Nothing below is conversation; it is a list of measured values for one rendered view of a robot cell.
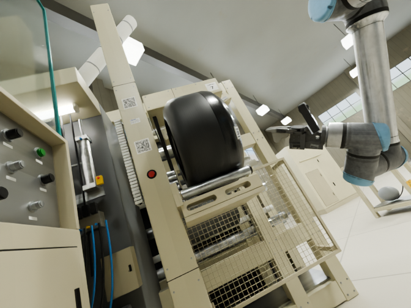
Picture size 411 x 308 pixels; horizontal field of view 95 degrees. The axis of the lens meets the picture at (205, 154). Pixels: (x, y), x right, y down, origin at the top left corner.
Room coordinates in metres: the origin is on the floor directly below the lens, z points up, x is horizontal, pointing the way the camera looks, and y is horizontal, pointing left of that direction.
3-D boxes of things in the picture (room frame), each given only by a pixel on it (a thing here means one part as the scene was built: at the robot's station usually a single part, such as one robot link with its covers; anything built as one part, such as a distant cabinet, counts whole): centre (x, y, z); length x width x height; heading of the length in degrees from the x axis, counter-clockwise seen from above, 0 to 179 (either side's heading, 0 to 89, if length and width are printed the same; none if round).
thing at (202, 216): (0.97, 0.04, 0.80); 0.37 x 0.36 x 0.02; 14
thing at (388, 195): (2.93, -2.10, 0.40); 0.60 x 0.35 x 0.80; 23
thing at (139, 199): (0.84, 0.36, 1.19); 0.05 x 0.04 x 0.48; 14
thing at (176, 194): (0.93, 0.22, 0.90); 0.40 x 0.03 x 0.10; 14
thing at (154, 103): (1.29, -0.01, 1.71); 0.61 x 0.25 x 0.15; 104
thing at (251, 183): (0.83, 0.01, 0.83); 0.36 x 0.09 x 0.06; 104
